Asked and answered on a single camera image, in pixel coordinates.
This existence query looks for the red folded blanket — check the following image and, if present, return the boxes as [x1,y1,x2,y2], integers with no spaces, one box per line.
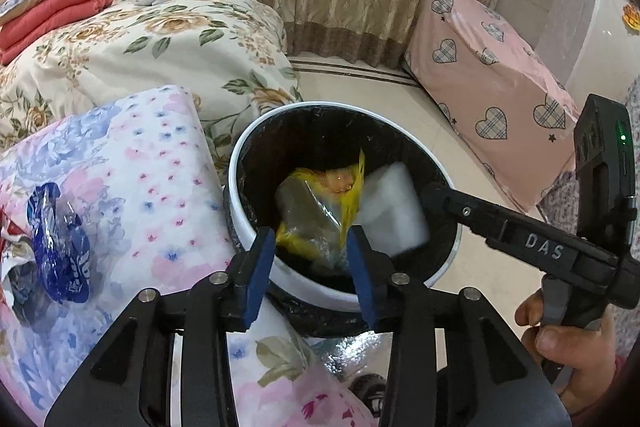
[0,0,116,65]

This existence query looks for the pink heart print cover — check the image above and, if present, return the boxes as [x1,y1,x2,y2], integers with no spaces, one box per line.
[402,0,583,215]

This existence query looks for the person's right hand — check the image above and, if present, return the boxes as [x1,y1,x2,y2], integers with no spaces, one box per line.
[515,289,628,415]

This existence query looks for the blue plastic wrapper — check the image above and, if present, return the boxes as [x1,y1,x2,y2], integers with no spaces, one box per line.
[10,181,96,323]

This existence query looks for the white foam piece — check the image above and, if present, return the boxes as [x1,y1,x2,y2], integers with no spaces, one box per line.
[357,162,431,255]

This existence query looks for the black bin liner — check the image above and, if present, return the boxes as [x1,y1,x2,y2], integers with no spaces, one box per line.
[222,104,458,340]

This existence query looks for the blue pink floral blanket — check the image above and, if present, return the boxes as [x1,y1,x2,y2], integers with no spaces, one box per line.
[0,84,376,427]

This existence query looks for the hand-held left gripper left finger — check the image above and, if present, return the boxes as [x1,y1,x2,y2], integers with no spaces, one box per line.
[44,226,277,427]

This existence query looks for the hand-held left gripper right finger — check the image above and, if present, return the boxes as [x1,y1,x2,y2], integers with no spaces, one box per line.
[346,224,573,427]

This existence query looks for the white round trash bin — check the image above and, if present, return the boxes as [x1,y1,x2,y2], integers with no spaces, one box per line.
[222,102,461,340]

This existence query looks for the cream floral bed cover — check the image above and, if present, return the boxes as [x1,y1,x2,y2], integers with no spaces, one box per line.
[0,0,306,188]

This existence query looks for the yellow clear plastic bag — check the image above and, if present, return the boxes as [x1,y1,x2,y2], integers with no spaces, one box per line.
[275,149,368,275]

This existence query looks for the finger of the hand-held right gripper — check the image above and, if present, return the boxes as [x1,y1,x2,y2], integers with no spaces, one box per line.
[419,182,582,269]

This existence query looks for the dark round object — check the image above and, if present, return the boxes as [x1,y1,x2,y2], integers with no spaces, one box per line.
[347,372,388,418]

